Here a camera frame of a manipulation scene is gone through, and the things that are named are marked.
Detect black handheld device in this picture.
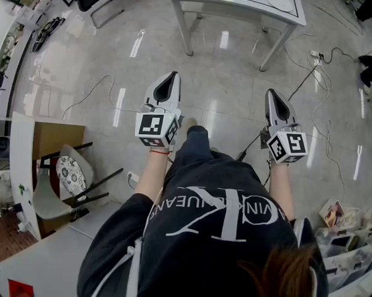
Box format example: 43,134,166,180
31,14,66,55

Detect person's dark trousers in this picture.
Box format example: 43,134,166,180
176,124,215,160

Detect white plate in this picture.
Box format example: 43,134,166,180
265,0,295,14

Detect person's black printed shirt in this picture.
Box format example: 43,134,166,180
76,143,336,297

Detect grey shoulder strap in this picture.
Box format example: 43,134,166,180
89,234,143,297
290,216,322,297

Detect white storage rack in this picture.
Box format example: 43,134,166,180
313,196,372,297

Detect white table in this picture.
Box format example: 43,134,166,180
157,0,309,74

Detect black office chair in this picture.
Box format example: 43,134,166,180
45,0,125,31

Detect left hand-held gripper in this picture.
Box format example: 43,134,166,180
134,69,188,150

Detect white wooden cabinet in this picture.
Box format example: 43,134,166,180
6,111,87,242

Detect clear plastic bin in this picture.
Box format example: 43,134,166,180
315,227,358,259

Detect beige chair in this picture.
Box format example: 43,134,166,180
31,140,125,226

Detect person's left forearm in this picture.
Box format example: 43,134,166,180
133,145,172,206

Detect floral cushion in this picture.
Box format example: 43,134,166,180
54,155,90,203

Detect picture box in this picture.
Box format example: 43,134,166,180
319,198,346,229

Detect person's right forearm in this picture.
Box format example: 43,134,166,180
267,160,298,223

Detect red paper sheet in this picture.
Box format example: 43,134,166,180
6,278,36,297

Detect white desk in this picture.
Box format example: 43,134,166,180
0,196,125,297

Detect white floor cable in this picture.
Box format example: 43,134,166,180
61,72,141,124

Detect black floor cable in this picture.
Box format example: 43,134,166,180
287,57,322,104

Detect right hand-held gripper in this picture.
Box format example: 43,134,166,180
259,88,312,166

